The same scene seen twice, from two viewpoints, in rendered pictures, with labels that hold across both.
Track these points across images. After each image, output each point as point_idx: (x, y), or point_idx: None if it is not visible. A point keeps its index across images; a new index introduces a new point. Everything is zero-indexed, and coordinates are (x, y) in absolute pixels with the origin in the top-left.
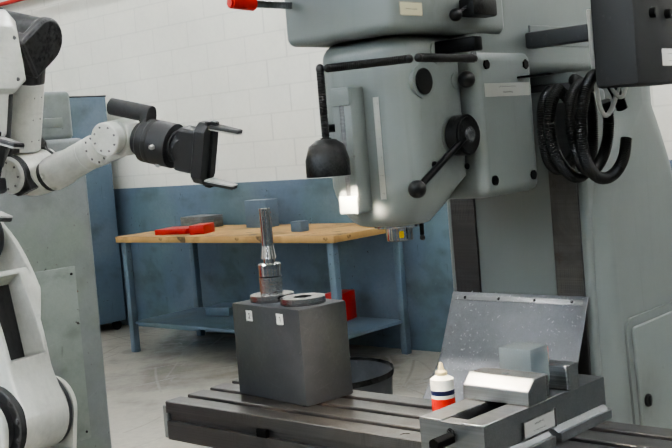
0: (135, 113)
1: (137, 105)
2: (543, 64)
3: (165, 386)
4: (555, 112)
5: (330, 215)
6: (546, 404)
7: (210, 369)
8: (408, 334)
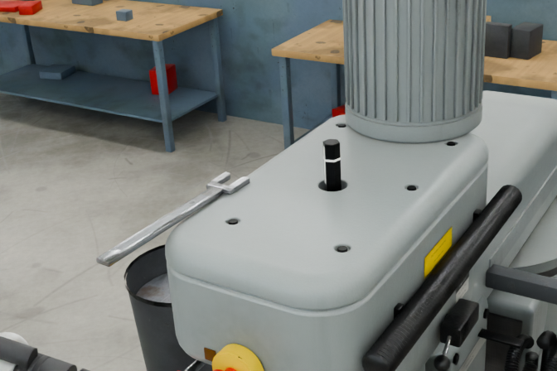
0: (12, 360)
1: (13, 350)
2: None
3: (12, 165)
4: (501, 325)
5: None
6: None
7: (50, 140)
8: (224, 105)
